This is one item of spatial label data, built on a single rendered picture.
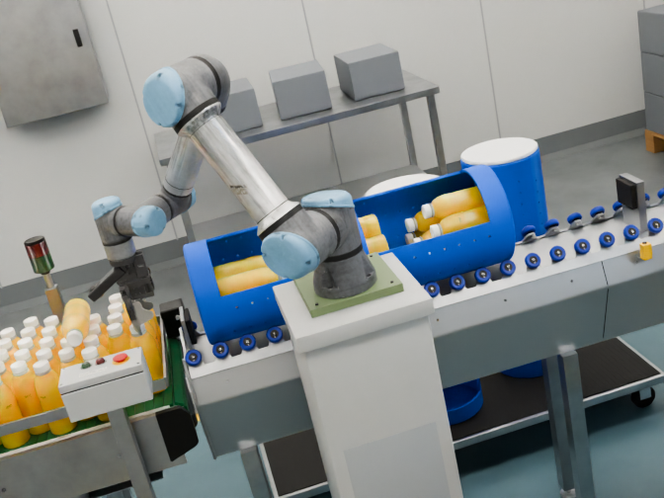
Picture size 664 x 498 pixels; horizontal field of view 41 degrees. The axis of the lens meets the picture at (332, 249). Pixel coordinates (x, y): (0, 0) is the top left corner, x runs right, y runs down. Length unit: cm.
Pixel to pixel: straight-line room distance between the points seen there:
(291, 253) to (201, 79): 42
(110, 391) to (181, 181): 53
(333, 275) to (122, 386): 57
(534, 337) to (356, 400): 76
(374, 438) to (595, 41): 472
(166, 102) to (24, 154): 394
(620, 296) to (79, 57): 368
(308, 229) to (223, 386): 69
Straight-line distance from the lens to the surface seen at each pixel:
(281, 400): 251
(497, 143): 341
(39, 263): 280
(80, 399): 222
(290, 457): 339
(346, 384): 206
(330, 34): 583
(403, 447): 218
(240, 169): 192
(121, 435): 230
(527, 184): 326
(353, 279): 204
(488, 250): 247
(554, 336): 270
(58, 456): 243
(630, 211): 278
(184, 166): 220
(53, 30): 548
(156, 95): 195
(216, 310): 235
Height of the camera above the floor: 202
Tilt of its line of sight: 21 degrees down
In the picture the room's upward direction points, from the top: 13 degrees counter-clockwise
